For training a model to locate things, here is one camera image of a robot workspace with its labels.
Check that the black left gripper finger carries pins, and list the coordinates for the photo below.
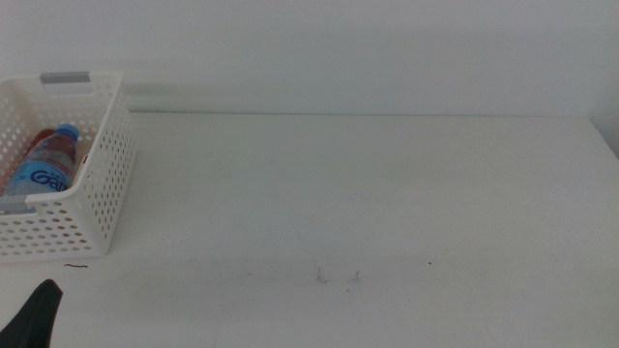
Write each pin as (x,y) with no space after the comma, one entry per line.
(31,319)

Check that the red cola can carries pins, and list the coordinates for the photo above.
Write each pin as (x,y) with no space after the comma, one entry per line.
(42,136)

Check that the clear water bottle blue cap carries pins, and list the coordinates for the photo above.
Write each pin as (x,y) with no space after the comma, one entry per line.
(43,174)

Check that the white perforated plastic basket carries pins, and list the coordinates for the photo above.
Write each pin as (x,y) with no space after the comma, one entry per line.
(106,193)

